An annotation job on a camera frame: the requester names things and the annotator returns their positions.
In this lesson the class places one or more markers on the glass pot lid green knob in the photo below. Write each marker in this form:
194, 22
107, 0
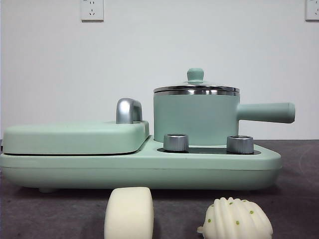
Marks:
195, 74

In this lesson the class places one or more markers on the mint green griddle lid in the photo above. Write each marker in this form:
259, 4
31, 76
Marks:
62, 137

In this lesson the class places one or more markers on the plain smooth white bun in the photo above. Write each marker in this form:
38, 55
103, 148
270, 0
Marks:
128, 214

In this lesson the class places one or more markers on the silver control knob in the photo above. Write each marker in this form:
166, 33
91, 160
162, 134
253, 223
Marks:
176, 143
240, 144

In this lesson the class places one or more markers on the white wall socket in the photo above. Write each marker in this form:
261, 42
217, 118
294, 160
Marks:
312, 10
92, 11

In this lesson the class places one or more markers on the pleated white bun green dots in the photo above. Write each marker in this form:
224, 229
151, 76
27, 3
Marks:
234, 221

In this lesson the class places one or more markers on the mint green breakfast machine base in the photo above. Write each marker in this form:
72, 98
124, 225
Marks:
149, 169

